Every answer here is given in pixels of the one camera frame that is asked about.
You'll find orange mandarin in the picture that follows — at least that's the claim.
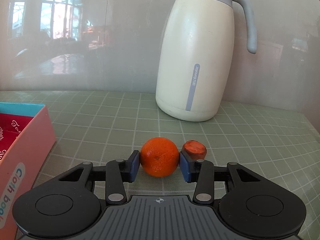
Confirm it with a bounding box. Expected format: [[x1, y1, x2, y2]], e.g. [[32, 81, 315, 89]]
[[140, 137, 180, 178]]

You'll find small brown red-topped fruit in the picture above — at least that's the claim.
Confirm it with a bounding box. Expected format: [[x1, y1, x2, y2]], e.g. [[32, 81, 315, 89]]
[[182, 140, 207, 160]]

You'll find green grid tablecloth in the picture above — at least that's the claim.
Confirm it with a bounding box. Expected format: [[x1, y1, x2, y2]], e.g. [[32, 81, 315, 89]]
[[1, 91, 319, 239]]

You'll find colourful open cardboard box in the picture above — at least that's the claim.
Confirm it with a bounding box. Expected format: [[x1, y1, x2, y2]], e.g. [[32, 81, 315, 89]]
[[1, 102, 56, 239]]

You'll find white grey thermos jug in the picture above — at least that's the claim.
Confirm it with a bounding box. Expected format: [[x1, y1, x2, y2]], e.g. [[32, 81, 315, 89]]
[[156, 0, 257, 122]]

